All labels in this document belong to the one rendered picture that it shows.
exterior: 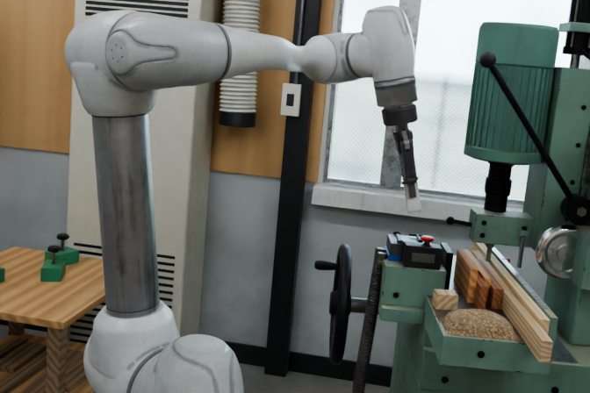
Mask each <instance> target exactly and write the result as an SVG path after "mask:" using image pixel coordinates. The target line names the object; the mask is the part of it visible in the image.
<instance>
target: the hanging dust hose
mask: <svg viewBox="0 0 590 393"><path fill-rule="evenodd" d="M224 1H225V2H224V3H223V4H224V5H225V6H224V7H223V9H224V11H223V13H224V14H225V15H224V16H223V18H224V19H223V20H222V22H223V23H225V24H223V25H227V26H230V27H233V28H237V29H241V30H245V31H249V32H257V33H259V31H258V30H257V29H259V28H260V27H259V26H258V25H259V24H260V23H259V22H258V20H260V18H259V16H260V15H261V14H260V13H258V12H259V11H261V10H260V9H258V8H260V7H261V5H260V3H261V1H260V0H224ZM256 75H258V74H257V73H256V72H251V73H247V74H244V75H237V76H234V77H231V78H228V79H225V80H222V81H221V82H222V83H221V84H220V86H222V87H221V88H220V90H222V91H221V92H220V94H221V95H222V96H220V97H219V98H221V99H222V100H220V102H221V104H220V105H219V106H220V107H221V108H220V109H219V124H220V125H225V126H232V127H255V119H256V113H255V112H256V110H255V108H256V106H255V105H254V104H257V102H256V101H255V100H256V99H257V98H256V97H255V96H256V95H257V94H256V93H255V92H257V90H256V89H255V88H256V87H257V86H256V85H255V84H256V83H257V81H256V79H257V77H256Z"/></svg>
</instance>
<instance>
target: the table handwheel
mask: <svg viewBox="0 0 590 393"><path fill-rule="evenodd" d="M336 263H337V270H336V271H335V278H334V287H333V291H332V292H331V293H330V300H329V313H330V315H331V319H330V334H329V359H330V361H331V363H332V364H334V365H339V364H340V363H341V362H342V358H343V355H344V350H345V344H346V338H347V330H348V322H349V314H350V313H351V312H356V313H365V309H366V306H367V305H366V304H367V301H368V300H367V298H359V297H351V294H350V290H351V270H352V255H351V249H350V246H349V245H347V244H342V245H340V247H339V250H338V254H337V258H336Z"/></svg>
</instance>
